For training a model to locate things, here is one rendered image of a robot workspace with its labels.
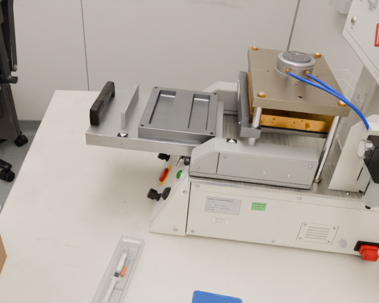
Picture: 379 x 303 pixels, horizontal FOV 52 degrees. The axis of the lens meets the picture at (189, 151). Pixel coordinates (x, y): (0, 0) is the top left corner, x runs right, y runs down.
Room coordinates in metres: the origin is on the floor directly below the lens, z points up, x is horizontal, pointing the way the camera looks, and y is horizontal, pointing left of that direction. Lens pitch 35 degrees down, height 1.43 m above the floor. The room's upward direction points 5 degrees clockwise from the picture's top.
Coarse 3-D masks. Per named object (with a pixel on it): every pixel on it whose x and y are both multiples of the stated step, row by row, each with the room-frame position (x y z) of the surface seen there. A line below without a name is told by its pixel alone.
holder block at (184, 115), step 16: (160, 96) 0.86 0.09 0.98; (176, 96) 0.84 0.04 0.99; (192, 96) 0.85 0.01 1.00; (208, 96) 0.87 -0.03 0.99; (144, 112) 0.75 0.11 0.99; (160, 112) 0.78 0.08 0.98; (176, 112) 0.76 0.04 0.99; (192, 112) 0.80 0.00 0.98; (208, 112) 0.80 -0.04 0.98; (144, 128) 0.69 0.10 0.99; (160, 128) 0.69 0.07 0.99; (176, 128) 0.70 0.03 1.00; (192, 128) 0.73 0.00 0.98; (208, 128) 0.71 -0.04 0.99
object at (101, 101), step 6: (108, 84) 0.84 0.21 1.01; (102, 90) 0.81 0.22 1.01; (108, 90) 0.82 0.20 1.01; (114, 90) 0.86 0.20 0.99; (102, 96) 0.78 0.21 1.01; (108, 96) 0.81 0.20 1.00; (96, 102) 0.75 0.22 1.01; (102, 102) 0.76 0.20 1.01; (90, 108) 0.72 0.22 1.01; (96, 108) 0.72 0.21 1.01; (102, 108) 0.75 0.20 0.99; (90, 114) 0.72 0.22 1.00; (96, 114) 0.72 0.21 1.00; (90, 120) 0.72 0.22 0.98; (96, 120) 0.72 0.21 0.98
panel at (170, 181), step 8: (168, 160) 0.86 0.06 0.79; (168, 168) 0.79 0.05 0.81; (176, 168) 0.73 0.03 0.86; (184, 168) 0.67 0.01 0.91; (168, 176) 0.75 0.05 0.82; (184, 176) 0.64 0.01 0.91; (160, 184) 0.77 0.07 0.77; (168, 184) 0.71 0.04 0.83; (176, 184) 0.65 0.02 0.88; (160, 192) 0.73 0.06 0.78; (168, 192) 0.66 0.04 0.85; (160, 200) 0.68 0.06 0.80; (160, 208) 0.64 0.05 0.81; (152, 216) 0.66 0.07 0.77
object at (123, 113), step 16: (128, 96) 0.87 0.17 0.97; (144, 96) 0.88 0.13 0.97; (112, 112) 0.78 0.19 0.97; (128, 112) 0.75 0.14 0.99; (96, 128) 0.71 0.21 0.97; (112, 128) 0.71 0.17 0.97; (128, 128) 0.72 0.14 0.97; (96, 144) 0.68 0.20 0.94; (112, 144) 0.68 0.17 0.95; (128, 144) 0.68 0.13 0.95; (144, 144) 0.68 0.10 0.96; (160, 144) 0.68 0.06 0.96; (176, 144) 0.68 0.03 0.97; (192, 144) 0.68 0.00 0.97
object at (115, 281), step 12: (120, 240) 0.57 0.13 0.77; (132, 240) 0.57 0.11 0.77; (120, 252) 0.54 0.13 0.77; (132, 252) 0.54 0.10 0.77; (108, 264) 0.50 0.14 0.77; (120, 264) 0.51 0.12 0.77; (132, 264) 0.51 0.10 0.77; (108, 276) 0.48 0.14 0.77; (120, 276) 0.48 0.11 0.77; (108, 288) 0.45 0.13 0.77; (120, 288) 0.45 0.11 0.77; (96, 300) 0.42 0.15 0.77; (108, 300) 0.42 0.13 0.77; (120, 300) 0.43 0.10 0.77
